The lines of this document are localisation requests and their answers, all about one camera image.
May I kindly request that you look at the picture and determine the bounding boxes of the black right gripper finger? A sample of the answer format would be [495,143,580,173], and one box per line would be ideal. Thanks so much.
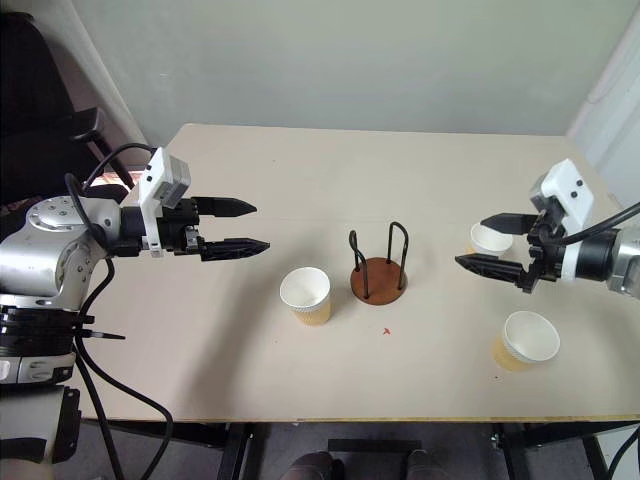
[454,253,532,289]
[479,212,540,236]

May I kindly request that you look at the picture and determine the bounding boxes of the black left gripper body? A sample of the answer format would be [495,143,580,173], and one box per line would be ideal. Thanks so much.
[157,197,207,257]

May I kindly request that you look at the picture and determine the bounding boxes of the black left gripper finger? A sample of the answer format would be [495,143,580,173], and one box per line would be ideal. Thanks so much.
[199,238,272,263]
[191,196,258,219]

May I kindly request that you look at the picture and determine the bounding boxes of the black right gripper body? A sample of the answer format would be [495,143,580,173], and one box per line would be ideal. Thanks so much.
[517,209,568,295]

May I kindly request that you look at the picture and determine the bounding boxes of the brown paper cup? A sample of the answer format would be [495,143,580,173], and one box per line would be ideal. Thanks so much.
[465,222,515,259]
[491,310,561,373]
[279,267,334,328]

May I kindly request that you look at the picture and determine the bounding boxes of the wooden cup holder wire stand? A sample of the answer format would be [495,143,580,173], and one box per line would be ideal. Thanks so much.
[348,221,410,306]

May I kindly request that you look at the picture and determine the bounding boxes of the black office chair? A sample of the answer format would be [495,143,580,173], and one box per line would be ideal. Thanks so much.
[0,10,136,214]

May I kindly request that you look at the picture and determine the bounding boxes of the dark rounded robot foot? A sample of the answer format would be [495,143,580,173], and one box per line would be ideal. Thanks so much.
[284,450,346,480]
[405,448,445,480]

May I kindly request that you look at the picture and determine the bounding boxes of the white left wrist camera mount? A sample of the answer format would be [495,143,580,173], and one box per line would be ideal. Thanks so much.
[137,146,192,258]

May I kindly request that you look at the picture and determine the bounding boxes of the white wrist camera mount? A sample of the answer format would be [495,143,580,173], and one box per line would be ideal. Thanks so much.
[529,158,595,240]
[137,146,192,258]

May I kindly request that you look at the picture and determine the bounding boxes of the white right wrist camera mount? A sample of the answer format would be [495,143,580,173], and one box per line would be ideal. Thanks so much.
[529,158,595,240]

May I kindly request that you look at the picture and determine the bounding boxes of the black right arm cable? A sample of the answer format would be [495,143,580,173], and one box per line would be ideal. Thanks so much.
[557,200,640,246]

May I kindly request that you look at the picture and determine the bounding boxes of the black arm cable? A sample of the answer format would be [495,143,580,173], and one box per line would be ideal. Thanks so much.
[557,200,640,246]
[64,143,175,480]

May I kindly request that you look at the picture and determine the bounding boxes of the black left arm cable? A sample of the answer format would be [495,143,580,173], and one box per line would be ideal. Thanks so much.
[64,143,175,480]

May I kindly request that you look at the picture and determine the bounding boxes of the black table frame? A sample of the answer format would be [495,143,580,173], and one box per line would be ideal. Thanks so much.
[79,418,640,480]

